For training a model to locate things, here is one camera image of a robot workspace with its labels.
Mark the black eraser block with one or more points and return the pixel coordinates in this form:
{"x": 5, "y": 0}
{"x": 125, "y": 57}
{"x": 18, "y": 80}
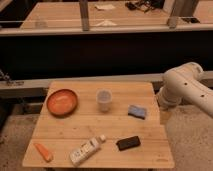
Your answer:
{"x": 127, "y": 143}

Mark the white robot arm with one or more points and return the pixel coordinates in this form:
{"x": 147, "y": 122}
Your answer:
{"x": 183, "y": 82}

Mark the clear plastic cup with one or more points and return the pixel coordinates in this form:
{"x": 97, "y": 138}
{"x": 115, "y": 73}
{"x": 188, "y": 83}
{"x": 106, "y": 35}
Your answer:
{"x": 104, "y": 99}

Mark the blue sponge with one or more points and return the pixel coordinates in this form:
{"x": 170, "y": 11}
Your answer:
{"x": 137, "y": 112}

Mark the orange bowl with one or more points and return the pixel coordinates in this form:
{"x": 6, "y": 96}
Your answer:
{"x": 62, "y": 102}

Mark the folded white paper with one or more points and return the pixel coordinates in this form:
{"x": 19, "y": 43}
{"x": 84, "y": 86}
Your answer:
{"x": 105, "y": 23}

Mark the small wooden table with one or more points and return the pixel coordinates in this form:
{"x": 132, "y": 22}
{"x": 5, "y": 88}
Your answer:
{"x": 61, "y": 135}

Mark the white labelled bottle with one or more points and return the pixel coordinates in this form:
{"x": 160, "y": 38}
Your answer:
{"x": 86, "y": 150}

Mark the white paper sheet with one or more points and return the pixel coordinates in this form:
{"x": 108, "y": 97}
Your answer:
{"x": 104, "y": 7}

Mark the orange carrot piece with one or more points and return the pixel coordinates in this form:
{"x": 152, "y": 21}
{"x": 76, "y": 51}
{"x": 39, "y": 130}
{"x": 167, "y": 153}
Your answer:
{"x": 44, "y": 152}

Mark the grey metal post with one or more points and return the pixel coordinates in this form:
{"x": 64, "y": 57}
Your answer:
{"x": 84, "y": 15}
{"x": 183, "y": 9}

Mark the grey metal post right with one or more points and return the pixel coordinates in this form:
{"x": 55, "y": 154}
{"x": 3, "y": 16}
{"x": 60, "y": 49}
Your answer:
{"x": 183, "y": 9}

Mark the metal clamp on rail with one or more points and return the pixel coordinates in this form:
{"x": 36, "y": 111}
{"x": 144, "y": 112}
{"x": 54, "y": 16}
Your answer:
{"x": 8, "y": 80}

